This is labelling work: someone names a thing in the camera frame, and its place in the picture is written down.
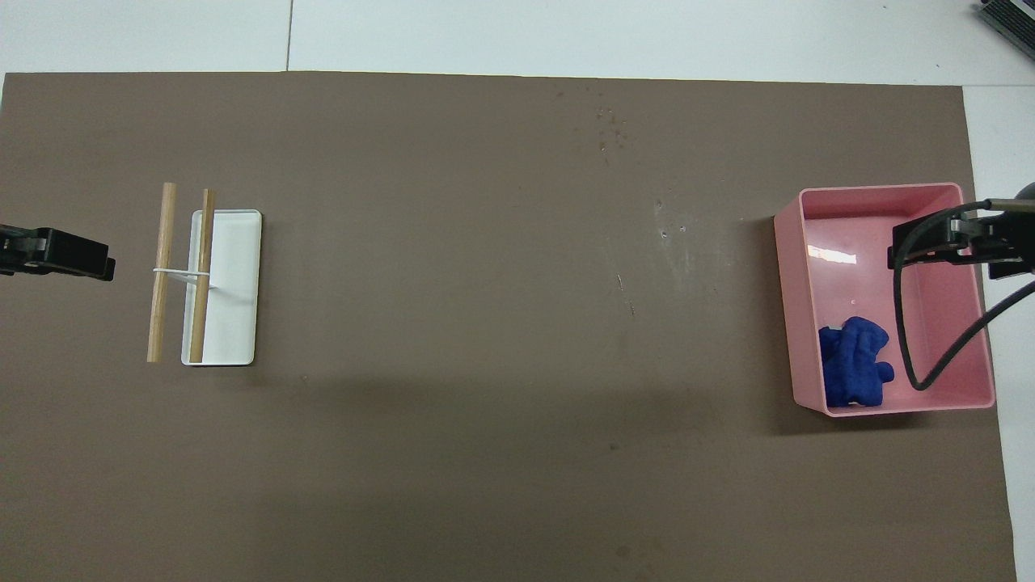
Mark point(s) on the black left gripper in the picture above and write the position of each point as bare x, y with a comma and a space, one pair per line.
20, 249

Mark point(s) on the pink plastic bin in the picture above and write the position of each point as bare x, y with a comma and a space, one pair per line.
930, 323

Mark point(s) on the wooden rack dowel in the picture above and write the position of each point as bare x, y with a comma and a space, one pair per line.
200, 275
160, 275

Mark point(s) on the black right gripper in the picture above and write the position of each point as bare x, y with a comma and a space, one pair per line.
1011, 242

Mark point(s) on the grey ribbed device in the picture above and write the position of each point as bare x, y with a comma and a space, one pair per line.
1011, 18

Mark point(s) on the white towel rack base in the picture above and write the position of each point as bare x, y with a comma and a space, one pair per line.
234, 299

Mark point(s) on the brown table mat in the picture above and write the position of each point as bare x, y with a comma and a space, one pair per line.
485, 404

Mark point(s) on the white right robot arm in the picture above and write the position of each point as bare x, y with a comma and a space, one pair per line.
1025, 192

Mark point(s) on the blue towel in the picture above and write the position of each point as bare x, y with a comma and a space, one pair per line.
853, 364

